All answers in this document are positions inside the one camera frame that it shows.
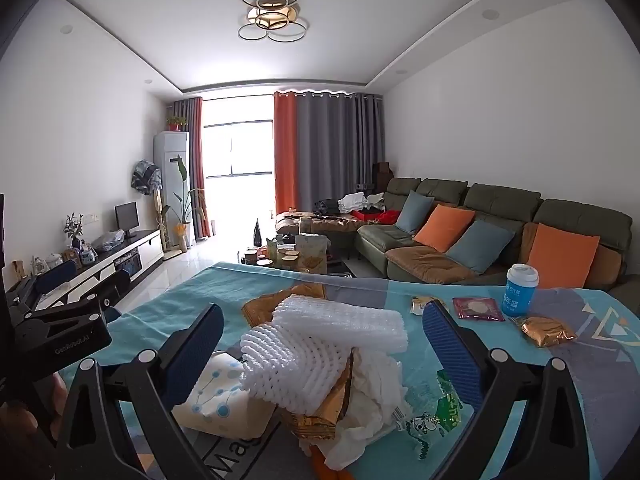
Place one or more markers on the yellow and white snack packet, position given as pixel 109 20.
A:
pixel 425 306

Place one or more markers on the cloth covered standing fan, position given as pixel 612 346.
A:
pixel 146 176

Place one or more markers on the gold crumpled snack bag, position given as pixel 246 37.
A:
pixel 547 331

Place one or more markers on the person's left hand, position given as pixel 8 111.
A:
pixel 59 395

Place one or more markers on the small blue cushion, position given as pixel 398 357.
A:
pixel 415 212

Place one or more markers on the orange peel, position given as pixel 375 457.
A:
pixel 330 467

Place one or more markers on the window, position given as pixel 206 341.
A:
pixel 237 150

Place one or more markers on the brown box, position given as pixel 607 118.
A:
pixel 382 172

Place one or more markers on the green and white snack wrapper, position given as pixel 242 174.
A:
pixel 440 410

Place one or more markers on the grey and orange curtain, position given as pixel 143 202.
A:
pixel 192 165

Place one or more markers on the white tissue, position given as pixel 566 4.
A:
pixel 372 395

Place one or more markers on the blue vase with branches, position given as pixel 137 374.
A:
pixel 74 227

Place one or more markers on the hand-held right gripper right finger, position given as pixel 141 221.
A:
pixel 452 350

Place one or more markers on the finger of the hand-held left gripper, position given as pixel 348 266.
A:
pixel 119 282
pixel 55 272

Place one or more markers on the orange cushion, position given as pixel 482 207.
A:
pixel 442 227
pixel 562 255

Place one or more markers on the black monitor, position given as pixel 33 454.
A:
pixel 126 216

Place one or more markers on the blue dotted tissue packet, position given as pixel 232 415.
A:
pixel 220 400

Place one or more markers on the curved white foam net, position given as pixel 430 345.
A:
pixel 290 365

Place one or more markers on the maroon flat packet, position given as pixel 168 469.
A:
pixel 477 309

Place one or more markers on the cluttered coffee table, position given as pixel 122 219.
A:
pixel 300 255

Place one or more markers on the teal printed blanket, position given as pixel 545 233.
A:
pixel 350 280

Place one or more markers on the small potted plant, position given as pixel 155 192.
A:
pixel 176 122

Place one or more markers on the gold foil wrapper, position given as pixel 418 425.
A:
pixel 320 410
pixel 260 307

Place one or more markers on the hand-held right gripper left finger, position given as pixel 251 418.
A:
pixel 195 355

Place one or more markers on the white standing air conditioner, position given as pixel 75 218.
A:
pixel 170 170

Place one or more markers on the blue and white cup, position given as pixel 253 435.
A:
pixel 519 295

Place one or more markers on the white tv cabinet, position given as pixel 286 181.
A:
pixel 135 255

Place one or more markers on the red cloth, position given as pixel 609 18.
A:
pixel 387 217

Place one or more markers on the white clothes pile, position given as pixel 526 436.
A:
pixel 357 202

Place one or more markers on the brown sectional sofa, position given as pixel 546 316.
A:
pixel 500 200

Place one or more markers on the tall leafy floor plant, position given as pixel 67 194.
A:
pixel 186 215

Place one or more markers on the large blue cushion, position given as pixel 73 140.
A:
pixel 480 247

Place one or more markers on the clear plastic bag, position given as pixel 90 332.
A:
pixel 109 241

